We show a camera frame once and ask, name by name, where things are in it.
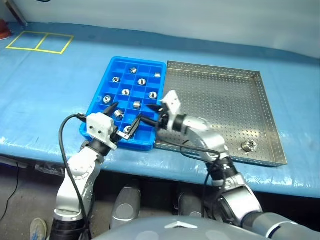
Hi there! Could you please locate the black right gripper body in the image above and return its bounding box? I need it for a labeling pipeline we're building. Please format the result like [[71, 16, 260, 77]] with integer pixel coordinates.
[[154, 106, 171, 131]]

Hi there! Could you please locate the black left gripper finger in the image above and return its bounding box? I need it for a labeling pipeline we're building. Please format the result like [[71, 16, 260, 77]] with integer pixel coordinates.
[[129, 113, 143, 137], [104, 101, 120, 118]]

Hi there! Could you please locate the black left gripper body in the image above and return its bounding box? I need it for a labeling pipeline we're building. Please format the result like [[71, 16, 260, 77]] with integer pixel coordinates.
[[109, 124, 132, 145]]

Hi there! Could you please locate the blue compartment tray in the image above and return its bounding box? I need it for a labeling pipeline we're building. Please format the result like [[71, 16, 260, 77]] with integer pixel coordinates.
[[79, 56, 168, 153]]

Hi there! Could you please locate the perforated stainless steel tray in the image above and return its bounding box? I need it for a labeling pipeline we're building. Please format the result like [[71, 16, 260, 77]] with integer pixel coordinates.
[[153, 60, 288, 168]]

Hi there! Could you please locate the grey rounded leg cover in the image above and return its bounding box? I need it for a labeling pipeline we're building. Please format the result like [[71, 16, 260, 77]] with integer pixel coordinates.
[[109, 185, 141, 228], [174, 191, 203, 218]]

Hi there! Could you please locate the crumpled clear plastic sheet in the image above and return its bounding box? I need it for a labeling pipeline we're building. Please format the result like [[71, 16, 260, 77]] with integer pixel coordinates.
[[34, 162, 67, 177]]

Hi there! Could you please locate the blue plastic table cover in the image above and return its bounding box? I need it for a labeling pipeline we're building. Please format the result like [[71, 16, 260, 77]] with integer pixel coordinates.
[[0, 21, 320, 193]]

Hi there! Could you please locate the grey robot torso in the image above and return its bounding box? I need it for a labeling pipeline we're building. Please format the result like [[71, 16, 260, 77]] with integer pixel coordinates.
[[93, 216, 266, 240]]

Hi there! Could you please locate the white blue sneaker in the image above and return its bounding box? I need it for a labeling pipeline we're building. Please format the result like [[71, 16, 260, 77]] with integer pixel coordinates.
[[29, 217, 48, 240]]

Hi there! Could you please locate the red object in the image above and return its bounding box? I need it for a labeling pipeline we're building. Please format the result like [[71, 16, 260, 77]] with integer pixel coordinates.
[[0, 19, 12, 41]]

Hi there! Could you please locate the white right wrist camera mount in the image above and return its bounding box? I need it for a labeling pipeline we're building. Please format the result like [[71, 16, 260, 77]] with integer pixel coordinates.
[[159, 90, 181, 132]]

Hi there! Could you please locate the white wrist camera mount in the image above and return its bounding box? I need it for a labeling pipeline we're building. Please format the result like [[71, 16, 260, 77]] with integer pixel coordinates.
[[86, 112, 118, 151], [159, 90, 181, 132]]

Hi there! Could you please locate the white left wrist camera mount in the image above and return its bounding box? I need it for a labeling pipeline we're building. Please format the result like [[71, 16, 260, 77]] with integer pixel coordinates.
[[86, 112, 118, 151]]

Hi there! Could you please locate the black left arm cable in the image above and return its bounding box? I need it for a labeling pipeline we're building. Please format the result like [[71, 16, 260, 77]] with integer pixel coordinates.
[[59, 113, 92, 240]]

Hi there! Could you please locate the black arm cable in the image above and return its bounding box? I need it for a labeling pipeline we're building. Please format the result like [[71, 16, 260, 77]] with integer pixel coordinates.
[[59, 113, 92, 240], [156, 134, 226, 218]]

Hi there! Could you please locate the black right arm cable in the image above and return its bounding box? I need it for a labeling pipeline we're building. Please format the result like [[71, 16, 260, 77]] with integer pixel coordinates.
[[156, 134, 226, 218]]

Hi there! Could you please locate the thin black floor cable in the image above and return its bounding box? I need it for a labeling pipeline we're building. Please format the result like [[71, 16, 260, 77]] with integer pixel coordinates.
[[0, 161, 21, 221]]

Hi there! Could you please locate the grey metal bracket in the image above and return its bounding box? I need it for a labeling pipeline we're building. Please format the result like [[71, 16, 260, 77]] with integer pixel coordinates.
[[6, 0, 28, 27]]

